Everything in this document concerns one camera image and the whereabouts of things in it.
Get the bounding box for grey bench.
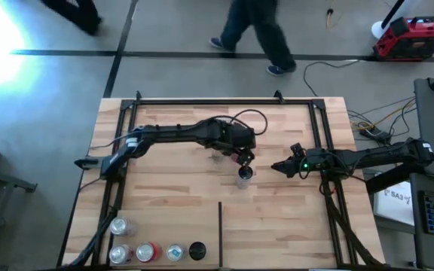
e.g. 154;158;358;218
0;161;39;270

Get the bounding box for red black tool case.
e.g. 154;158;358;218
372;14;434;63

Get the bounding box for blue silver Red Bull can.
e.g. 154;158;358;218
165;242;187;263

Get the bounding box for black aluminium table frame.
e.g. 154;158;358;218
57;89;386;271

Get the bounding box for person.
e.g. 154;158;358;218
208;0;298;78
40;0;104;38

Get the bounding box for red Fanta strawberry can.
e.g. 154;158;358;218
136;240;164;263

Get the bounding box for black desk leg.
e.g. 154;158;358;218
365;163;425;195

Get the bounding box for black power strip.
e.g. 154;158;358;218
359;125;394;143

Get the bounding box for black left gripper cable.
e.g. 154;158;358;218
216;108;270;137

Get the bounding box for silver Diet Coke can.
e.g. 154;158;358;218
108;243;135;265
109;216;137;237

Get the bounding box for black floor cable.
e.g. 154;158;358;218
302;59;362;99

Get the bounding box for white stand base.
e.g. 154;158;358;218
370;0;423;41

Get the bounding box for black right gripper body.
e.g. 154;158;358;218
295;148;334;179

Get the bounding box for yellow floor cable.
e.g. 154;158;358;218
351;98;418;151

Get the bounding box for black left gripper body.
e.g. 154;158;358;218
200;117;258;155

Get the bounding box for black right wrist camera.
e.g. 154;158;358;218
289;142;306;160

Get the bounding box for yellow hanging cable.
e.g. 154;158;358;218
325;0;345;30

